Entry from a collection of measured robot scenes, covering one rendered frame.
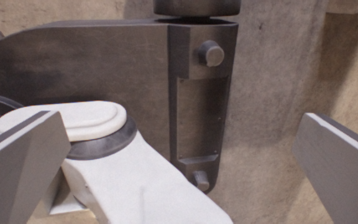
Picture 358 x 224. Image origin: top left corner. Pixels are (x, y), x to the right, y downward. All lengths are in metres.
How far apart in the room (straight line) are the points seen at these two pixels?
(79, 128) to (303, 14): 0.71
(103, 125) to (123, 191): 0.11
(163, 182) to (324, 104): 0.84
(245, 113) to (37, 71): 0.66
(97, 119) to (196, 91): 0.23
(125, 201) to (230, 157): 0.69
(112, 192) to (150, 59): 0.28
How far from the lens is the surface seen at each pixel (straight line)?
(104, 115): 0.36
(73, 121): 0.36
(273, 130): 0.93
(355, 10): 0.79
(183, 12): 0.43
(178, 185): 0.28
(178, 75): 0.45
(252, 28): 0.71
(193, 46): 0.42
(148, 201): 0.26
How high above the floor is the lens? 0.61
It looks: 59 degrees down
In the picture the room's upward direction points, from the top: 158 degrees clockwise
